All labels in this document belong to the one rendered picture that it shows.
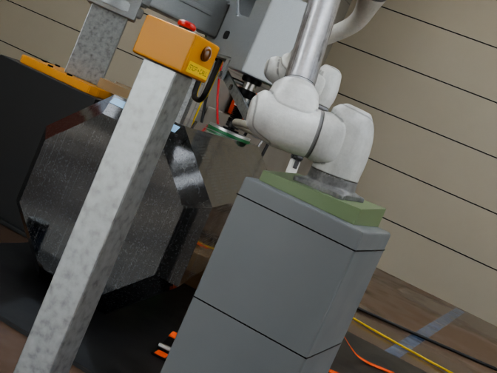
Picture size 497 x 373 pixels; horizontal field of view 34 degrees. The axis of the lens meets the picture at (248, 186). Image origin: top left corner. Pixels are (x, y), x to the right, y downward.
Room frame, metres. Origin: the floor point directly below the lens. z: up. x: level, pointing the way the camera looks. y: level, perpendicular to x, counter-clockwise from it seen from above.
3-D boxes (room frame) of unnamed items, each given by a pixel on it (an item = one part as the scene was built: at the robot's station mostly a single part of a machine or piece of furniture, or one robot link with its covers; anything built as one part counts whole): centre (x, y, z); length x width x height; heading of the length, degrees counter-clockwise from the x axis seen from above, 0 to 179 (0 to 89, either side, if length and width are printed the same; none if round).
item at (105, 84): (3.99, 0.78, 0.81); 0.20 x 0.10 x 0.05; 79
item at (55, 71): (4.12, 1.00, 0.76); 0.49 x 0.49 x 0.05; 71
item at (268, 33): (3.95, 0.22, 1.32); 0.36 x 0.22 x 0.45; 24
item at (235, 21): (4.24, 0.34, 1.30); 0.74 x 0.23 x 0.49; 24
